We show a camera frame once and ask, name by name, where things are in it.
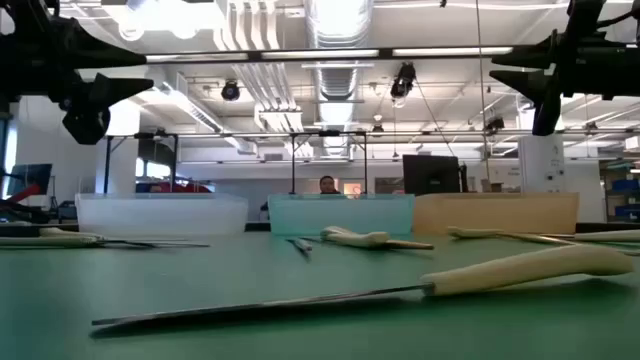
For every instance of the clear plastic bin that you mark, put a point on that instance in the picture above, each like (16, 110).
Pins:
(160, 215)

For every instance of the person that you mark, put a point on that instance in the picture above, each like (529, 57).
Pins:
(328, 185)

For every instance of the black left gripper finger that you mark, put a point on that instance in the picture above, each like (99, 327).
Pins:
(95, 52)
(90, 95)

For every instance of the teal plastic bin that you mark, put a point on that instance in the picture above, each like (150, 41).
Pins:
(300, 212)

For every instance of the black ceiling spotlight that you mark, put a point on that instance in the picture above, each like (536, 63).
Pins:
(230, 91)
(402, 82)

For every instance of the black monitor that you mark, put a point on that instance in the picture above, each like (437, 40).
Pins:
(430, 175)

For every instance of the red object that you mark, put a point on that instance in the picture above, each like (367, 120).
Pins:
(175, 187)

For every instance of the orange plastic bin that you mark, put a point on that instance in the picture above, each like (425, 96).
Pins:
(495, 212)

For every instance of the black ceiling fixture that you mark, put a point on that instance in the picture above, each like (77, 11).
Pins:
(494, 125)

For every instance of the white pillar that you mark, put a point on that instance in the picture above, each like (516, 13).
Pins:
(542, 165)

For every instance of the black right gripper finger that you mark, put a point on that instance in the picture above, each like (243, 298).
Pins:
(545, 90)
(540, 56)

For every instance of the shelf with blue bins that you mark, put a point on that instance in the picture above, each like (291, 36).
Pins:
(625, 185)

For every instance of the black rail with light strips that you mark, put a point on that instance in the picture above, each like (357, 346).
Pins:
(320, 53)

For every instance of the dark monitor on stand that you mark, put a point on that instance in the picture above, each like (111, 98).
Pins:
(30, 177)

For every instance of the white ceiling duct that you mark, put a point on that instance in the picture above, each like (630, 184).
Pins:
(165, 20)

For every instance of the silver ribbed ventilation duct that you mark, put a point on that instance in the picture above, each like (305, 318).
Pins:
(340, 80)

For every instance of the black workstation frame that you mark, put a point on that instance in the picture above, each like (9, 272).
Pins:
(293, 165)

